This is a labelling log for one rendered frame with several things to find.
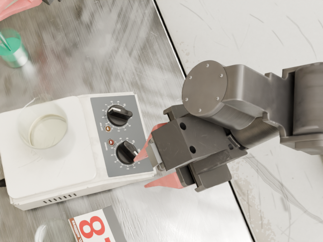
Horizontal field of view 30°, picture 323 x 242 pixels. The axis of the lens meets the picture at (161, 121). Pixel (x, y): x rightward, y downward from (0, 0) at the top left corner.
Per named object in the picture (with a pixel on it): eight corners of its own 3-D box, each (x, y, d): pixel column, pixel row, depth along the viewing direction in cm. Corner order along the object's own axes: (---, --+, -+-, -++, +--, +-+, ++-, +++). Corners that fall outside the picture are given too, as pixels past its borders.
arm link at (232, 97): (177, 137, 59) (282, 123, 51) (184, 54, 61) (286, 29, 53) (246, 161, 67) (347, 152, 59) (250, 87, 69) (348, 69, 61)
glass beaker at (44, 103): (76, 164, 80) (66, 151, 72) (28, 162, 80) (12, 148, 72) (80, 113, 82) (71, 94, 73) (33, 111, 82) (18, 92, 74)
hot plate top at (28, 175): (80, 95, 83) (79, 93, 82) (99, 179, 80) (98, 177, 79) (-6, 116, 82) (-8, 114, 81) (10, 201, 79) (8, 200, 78)
